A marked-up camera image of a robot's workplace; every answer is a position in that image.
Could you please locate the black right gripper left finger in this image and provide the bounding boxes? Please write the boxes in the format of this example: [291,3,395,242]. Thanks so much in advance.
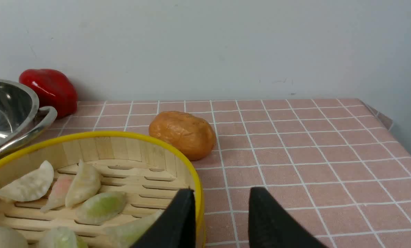
[131,188,196,248]

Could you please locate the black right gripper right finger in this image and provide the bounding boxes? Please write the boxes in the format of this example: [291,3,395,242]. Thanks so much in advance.
[248,187,326,248]

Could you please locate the yellow bamboo steamer basket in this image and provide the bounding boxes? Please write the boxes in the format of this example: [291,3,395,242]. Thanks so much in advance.
[0,131,205,248]

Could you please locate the stainless steel pot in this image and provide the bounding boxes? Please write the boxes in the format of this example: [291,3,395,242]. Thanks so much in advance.
[0,80,57,159]

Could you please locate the light green dumpling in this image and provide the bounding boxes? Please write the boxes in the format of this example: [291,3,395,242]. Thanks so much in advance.
[103,210,163,248]

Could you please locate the pink checkered tablecloth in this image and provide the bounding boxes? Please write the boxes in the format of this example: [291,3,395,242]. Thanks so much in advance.
[43,99,411,248]

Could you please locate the brown potato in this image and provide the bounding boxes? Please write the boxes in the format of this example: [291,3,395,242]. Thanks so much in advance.
[148,111,217,161]

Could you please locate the pale yellow dumpling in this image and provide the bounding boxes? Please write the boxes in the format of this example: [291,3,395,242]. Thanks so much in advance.
[65,160,102,208]

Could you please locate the green round bun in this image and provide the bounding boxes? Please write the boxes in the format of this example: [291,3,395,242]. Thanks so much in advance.
[37,227,88,248]

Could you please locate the pink dumpling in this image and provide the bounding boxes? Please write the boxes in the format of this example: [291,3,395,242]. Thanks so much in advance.
[40,175,73,213]

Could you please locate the white dumpling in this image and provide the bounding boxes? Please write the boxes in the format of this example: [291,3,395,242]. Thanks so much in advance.
[0,160,54,203]

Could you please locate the white round bun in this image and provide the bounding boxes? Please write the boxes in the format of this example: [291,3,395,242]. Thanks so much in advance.
[0,226,29,248]

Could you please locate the red bell pepper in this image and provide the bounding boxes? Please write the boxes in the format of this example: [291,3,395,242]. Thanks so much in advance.
[19,69,78,119]

